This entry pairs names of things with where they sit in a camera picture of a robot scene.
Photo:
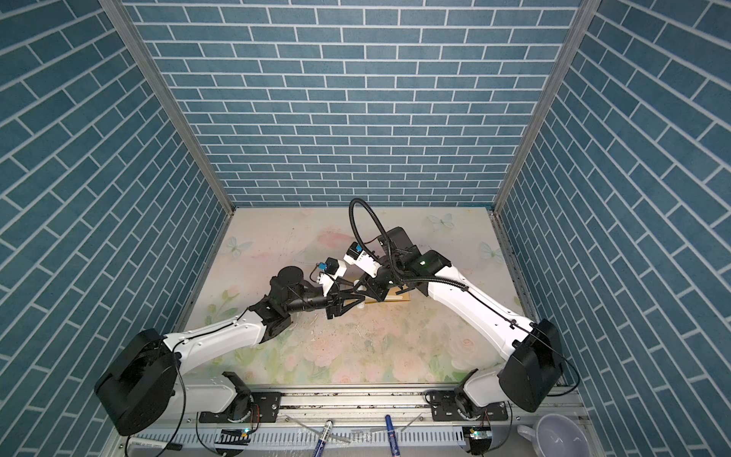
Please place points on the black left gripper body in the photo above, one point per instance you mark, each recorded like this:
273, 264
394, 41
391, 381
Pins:
309, 299

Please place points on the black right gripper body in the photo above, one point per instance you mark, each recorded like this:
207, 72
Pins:
385, 275

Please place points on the brown paper envelope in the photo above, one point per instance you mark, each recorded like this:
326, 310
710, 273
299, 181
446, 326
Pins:
397, 296

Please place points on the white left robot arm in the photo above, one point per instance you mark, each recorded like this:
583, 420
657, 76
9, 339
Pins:
145, 379

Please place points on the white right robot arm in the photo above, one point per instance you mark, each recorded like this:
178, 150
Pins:
531, 351

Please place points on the blue marker pen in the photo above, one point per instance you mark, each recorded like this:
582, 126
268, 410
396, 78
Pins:
392, 437

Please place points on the white-blue marker pen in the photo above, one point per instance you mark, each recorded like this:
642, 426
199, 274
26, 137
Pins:
322, 440

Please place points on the black marker pen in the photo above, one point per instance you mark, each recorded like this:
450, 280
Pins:
155, 444

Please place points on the white plastic cup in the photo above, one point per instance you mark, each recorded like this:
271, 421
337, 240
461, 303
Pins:
556, 435

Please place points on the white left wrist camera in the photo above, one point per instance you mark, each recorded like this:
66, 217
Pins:
329, 272

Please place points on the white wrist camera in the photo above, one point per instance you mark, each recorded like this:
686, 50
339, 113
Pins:
357, 256
329, 272

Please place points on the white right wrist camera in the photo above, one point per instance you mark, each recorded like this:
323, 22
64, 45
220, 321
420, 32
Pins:
357, 256

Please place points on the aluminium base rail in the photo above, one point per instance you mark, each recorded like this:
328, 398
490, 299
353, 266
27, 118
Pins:
289, 422

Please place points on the aluminium right corner post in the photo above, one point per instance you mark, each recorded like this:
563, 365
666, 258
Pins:
567, 53

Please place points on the aluminium corner post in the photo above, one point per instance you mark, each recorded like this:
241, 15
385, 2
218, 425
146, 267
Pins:
567, 53
119, 16

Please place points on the aluminium left corner post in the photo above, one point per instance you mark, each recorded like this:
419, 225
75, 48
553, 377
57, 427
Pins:
119, 16

